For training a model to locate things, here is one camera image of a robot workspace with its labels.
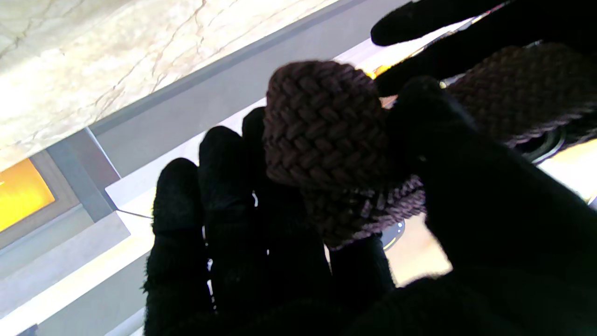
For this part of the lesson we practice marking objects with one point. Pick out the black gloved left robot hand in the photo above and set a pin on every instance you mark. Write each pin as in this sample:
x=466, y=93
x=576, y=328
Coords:
x=466, y=37

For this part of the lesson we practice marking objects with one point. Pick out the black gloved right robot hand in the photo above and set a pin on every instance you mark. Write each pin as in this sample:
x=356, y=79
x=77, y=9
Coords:
x=489, y=233

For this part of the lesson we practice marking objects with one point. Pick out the dark brown woven belt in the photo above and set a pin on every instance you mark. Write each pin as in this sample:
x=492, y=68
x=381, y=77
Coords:
x=326, y=130

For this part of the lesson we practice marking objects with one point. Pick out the light wooden counter shelf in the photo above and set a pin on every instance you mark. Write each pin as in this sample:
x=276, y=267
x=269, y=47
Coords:
x=149, y=177

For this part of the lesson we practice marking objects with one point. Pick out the pale stone counter slab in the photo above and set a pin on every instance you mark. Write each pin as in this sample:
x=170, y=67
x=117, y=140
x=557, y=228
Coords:
x=60, y=261

